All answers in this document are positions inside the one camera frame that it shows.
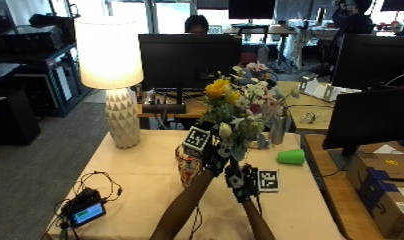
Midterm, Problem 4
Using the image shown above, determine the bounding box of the black cable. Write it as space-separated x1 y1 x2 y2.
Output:
39 170 123 240

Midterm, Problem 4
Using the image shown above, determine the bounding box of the cardboard box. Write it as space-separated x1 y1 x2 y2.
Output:
346 152 404 240

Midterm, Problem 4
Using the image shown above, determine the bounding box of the person's left hand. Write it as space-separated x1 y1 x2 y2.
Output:
200 121 234 177

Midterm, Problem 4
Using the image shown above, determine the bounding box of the silver metal cup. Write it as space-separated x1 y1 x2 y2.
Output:
268 114 292 146

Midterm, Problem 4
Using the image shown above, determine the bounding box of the white marker cube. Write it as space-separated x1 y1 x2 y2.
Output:
182 125 211 152
256 169 282 193

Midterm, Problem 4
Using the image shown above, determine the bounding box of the white paper stand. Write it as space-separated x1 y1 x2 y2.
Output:
298 75 362 103

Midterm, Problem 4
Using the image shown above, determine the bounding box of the black computer monitor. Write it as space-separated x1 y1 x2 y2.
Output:
322 87 404 158
331 33 404 92
137 33 243 115

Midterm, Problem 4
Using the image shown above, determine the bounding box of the orange patterned vase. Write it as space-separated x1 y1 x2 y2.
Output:
174 143 206 188

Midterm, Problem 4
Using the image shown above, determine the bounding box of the person's right hand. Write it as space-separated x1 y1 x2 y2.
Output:
223 162 262 204

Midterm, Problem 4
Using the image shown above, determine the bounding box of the black shelf unit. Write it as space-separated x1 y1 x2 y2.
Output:
0 23 93 118

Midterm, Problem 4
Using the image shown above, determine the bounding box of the green plastic cup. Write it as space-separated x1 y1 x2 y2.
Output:
275 148 307 166

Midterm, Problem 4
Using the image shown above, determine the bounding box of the small black screen device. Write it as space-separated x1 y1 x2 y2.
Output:
61 187 107 230

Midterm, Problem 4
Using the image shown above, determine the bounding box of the black floor box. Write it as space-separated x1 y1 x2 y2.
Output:
0 87 42 146

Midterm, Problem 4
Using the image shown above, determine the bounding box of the mixed flower bouquet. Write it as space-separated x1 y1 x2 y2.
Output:
200 61 302 162

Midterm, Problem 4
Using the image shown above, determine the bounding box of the wooden side table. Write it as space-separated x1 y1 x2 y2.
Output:
302 133 404 240

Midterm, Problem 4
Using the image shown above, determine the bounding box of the cream tablecloth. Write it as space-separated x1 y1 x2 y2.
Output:
45 129 346 240

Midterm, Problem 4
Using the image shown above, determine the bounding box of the white table lamp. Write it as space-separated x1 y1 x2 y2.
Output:
73 15 145 150

